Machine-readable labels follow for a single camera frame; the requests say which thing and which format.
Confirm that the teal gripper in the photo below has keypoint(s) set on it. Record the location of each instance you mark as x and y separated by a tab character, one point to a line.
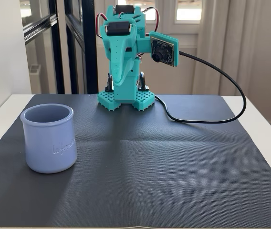
117	45

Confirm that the lavender ceramic pot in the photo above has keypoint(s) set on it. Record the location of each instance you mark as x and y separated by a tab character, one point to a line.
49	148

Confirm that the black table clamp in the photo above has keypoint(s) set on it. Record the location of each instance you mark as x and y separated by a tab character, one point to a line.
146	83

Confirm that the black framed glass door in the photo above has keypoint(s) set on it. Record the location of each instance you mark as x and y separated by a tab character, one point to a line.
90	47

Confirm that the white framed window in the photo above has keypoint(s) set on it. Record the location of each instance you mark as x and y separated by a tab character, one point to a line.
189	9

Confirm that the beige curtain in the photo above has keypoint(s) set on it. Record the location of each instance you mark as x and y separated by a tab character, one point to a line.
240	47

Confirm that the dark grey mat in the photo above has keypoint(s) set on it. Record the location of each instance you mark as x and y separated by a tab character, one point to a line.
126	190

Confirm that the teal mounted wrist camera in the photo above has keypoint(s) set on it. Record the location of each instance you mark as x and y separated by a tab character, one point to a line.
142	45

